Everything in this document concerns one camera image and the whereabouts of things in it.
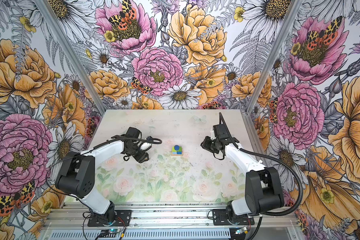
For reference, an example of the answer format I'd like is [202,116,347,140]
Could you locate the natural wood plank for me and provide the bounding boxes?
[171,153,183,157]

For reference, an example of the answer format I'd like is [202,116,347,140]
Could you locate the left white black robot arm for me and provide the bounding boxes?
[55,127,162,227]

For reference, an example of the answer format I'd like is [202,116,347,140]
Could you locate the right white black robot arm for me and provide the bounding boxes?
[201,124,285,225]

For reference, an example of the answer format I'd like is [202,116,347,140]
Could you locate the left green circuit board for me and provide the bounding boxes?
[98,229,125,238]

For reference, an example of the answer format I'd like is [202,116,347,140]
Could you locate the green circuit board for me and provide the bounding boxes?
[98,229,125,238]
[235,227,248,235]

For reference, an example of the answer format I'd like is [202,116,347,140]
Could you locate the right green circuit board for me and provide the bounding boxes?
[235,227,248,235]

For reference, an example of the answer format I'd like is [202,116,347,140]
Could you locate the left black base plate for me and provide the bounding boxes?
[87,210,132,227]

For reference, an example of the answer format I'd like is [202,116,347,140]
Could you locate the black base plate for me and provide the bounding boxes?
[212,209,255,226]
[87,210,132,227]

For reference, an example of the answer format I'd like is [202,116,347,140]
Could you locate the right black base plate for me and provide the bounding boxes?
[212,209,255,226]

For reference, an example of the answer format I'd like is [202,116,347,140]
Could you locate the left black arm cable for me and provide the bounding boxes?
[44,134,163,240]

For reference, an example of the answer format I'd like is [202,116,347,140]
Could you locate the right black corrugated cable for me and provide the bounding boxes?
[218,112,304,240]

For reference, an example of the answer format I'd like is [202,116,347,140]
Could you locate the white vented cable duct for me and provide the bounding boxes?
[45,228,231,240]

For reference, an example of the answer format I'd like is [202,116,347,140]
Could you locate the aluminium mounting rail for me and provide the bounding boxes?
[44,202,301,229]

